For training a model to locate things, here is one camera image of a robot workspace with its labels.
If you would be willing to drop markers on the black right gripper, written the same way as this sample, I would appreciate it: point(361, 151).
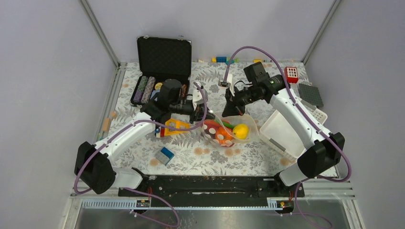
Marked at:
point(233, 106)

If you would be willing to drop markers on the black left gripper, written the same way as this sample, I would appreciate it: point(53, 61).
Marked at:
point(198, 114)

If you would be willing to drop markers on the green toy bean pod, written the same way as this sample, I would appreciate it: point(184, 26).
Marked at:
point(225, 124)

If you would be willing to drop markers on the yellow toy lemon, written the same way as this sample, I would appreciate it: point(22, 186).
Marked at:
point(241, 131)

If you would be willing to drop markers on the clear dotted zip top bag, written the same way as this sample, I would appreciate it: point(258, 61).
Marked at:
point(234, 120)

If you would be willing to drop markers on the orange toy pumpkin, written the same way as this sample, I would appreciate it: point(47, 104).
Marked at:
point(223, 138)

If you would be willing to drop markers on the red toy chili pepper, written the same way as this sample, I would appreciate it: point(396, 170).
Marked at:
point(210, 126)

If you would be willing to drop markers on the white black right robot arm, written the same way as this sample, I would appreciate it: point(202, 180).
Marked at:
point(323, 148)

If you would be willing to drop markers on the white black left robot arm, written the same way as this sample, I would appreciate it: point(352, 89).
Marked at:
point(94, 162)

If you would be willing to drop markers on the white plastic food basket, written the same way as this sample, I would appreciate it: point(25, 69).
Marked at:
point(289, 136)

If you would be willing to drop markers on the orange yellow toy block car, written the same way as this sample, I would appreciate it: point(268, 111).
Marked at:
point(173, 123)

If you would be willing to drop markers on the floral patterned table mat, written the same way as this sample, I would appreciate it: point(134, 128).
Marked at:
point(193, 155)

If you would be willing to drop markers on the blue grey building block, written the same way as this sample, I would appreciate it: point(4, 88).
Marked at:
point(164, 155)

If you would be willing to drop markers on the black poker chip case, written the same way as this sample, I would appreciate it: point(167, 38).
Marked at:
point(162, 59)

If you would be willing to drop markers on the red white window block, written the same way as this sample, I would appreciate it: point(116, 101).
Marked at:
point(291, 74)

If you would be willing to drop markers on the dark grey building baseplate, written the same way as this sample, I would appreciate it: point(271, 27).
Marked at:
point(310, 94)

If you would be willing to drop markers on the wooden block left edge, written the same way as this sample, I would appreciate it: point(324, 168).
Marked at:
point(106, 124)

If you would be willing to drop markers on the blue block at wall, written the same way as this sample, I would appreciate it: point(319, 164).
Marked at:
point(221, 59)

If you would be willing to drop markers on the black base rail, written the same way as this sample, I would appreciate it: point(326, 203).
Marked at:
point(217, 191)

